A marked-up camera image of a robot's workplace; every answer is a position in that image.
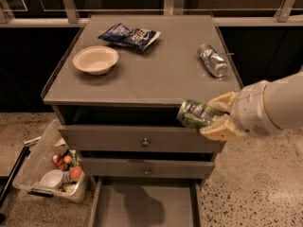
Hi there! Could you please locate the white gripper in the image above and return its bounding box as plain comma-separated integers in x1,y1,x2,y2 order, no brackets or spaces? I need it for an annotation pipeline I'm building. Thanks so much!
199,80,281,141

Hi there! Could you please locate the green soda can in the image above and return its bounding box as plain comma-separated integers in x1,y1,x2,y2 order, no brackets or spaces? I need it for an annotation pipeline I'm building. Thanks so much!
177,99,224,130

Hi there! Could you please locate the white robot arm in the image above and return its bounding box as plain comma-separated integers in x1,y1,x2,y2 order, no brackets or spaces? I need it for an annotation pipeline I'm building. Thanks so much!
200,70,303,141

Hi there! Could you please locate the silver blue soda can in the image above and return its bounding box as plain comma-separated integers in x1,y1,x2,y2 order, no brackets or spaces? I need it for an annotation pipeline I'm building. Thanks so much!
198,44,228,78

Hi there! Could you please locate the grey drawer cabinet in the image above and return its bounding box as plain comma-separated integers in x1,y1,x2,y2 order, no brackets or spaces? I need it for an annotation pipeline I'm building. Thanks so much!
41,13,244,227

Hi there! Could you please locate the grey open bottom drawer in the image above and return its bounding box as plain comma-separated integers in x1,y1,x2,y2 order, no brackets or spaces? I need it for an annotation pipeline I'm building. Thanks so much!
88,177,203,227

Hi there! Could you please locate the grey middle drawer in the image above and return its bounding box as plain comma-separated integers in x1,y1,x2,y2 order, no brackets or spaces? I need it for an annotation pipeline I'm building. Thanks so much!
80,158,215,179

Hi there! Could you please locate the grey top drawer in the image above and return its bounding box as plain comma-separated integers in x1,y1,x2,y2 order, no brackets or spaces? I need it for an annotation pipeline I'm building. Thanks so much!
59,125,224,153

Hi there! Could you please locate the blue chip bag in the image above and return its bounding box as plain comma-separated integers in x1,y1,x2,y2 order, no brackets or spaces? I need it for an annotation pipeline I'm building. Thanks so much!
98,23,160,52

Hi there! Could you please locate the white paper bowl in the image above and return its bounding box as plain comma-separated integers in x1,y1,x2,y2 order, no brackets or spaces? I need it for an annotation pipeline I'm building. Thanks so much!
73,46,119,76

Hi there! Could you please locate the orange fruit in bin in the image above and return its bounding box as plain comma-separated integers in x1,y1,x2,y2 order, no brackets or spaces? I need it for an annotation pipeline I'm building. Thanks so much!
70,166,82,182

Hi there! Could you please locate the red snack packet in bin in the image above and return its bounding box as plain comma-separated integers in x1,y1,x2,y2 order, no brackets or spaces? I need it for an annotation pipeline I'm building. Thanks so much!
52,154,68,171

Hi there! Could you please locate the clear plastic storage bin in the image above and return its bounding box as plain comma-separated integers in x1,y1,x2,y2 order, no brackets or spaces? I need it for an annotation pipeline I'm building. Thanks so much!
12,119,89,203

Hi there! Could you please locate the white cup in bin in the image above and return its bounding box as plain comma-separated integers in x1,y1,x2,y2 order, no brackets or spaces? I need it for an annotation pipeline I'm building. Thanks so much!
40,169,63,189

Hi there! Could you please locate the black bar on floor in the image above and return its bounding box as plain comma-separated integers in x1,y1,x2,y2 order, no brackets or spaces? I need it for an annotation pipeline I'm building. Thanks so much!
0,146,30,208

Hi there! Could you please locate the metal railing frame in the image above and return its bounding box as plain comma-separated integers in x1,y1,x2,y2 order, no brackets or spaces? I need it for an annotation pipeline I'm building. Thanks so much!
0,0,303,27

